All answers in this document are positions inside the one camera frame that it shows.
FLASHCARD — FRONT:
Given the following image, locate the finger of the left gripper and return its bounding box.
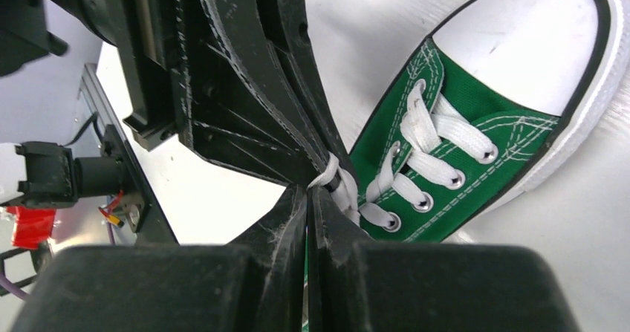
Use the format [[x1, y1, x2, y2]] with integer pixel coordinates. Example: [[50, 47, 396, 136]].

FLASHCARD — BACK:
[[256, 0, 357, 177]]

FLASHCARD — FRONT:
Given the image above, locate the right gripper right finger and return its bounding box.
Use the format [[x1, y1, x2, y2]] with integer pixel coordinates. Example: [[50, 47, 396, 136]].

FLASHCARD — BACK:
[[308, 188, 579, 331]]

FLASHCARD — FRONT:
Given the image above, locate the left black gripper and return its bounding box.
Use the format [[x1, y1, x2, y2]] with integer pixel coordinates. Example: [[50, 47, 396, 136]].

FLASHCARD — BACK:
[[87, 0, 329, 186]]

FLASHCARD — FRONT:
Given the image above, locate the red object off table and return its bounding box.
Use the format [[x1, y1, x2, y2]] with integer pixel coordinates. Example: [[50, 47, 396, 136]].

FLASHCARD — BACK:
[[7, 206, 56, 250]]

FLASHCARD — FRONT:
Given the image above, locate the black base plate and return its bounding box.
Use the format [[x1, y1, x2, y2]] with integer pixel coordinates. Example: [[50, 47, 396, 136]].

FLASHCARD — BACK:
[[101, 124, 178, 246]]

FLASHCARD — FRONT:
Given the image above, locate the aluminium front rail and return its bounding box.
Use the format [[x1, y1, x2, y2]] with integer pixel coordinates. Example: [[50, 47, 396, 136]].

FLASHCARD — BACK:
[[79, 63, 105, 143]]

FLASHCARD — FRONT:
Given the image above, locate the white shoelace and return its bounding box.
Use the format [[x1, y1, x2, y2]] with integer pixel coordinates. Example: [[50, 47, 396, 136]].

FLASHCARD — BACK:
[[309, 79, 499, 232]]

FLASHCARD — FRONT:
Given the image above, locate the green canvas sneaker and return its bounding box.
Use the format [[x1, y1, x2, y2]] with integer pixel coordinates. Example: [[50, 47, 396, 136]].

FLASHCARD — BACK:
[[302, 0, 630, 332]]

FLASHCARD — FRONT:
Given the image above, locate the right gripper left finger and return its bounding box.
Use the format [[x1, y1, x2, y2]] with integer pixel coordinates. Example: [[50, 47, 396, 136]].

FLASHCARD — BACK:
[[13, 186, 306, 331]]

